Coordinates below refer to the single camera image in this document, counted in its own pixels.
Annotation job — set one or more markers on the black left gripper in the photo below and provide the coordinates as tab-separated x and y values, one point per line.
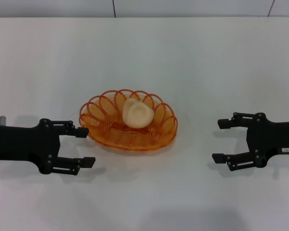
17	142

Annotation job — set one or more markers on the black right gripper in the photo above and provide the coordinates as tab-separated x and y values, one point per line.
272	139

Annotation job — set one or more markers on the pale round bread bun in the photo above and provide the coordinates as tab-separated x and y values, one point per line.
137	115

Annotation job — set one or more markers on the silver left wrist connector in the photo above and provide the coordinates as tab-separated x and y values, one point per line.
1	121

